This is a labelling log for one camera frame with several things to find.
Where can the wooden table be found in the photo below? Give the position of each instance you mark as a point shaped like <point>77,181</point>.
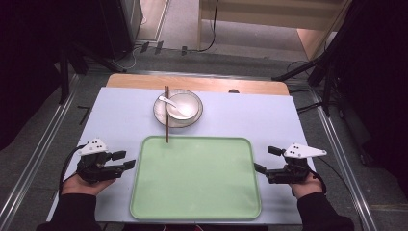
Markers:
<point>198,83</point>

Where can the black curtain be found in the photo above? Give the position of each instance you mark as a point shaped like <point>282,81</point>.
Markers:
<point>375,80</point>

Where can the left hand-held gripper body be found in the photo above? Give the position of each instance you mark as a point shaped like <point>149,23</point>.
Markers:
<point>94,168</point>

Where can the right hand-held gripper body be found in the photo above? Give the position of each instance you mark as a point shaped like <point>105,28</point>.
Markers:
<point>293,170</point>

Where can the round beige plate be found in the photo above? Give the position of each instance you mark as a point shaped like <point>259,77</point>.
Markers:
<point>158,114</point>

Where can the light green tray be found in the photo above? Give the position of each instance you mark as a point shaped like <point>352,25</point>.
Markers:
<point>195,179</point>

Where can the black cabinet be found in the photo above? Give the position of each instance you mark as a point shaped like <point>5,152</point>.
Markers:
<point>118,25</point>

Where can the pair of brown chopsticks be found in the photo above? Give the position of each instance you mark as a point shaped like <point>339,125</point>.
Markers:
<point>166,128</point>

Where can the person's left hand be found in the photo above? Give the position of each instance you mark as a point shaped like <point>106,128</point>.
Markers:
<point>81,187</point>

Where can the beige wooden furniture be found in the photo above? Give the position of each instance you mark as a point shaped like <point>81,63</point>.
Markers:
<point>272,14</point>

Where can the black metal stand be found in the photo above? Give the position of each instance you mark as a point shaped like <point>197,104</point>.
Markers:
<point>324,70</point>
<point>83,56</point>

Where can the aluminium floor rail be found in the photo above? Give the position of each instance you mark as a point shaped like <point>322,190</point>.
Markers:
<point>35,150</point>
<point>346,166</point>

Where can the white bowl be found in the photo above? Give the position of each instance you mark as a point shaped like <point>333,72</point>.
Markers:
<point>186,104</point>

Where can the person's right hand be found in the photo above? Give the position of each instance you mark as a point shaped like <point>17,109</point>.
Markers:
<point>306,189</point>

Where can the dark round table hole cover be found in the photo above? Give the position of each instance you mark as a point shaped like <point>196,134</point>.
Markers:
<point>234,91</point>

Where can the white ceramic spoon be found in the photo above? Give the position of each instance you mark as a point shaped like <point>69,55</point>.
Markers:
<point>174,105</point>

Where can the pale blue table sheet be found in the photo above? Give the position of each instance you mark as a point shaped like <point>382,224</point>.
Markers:
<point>122,118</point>

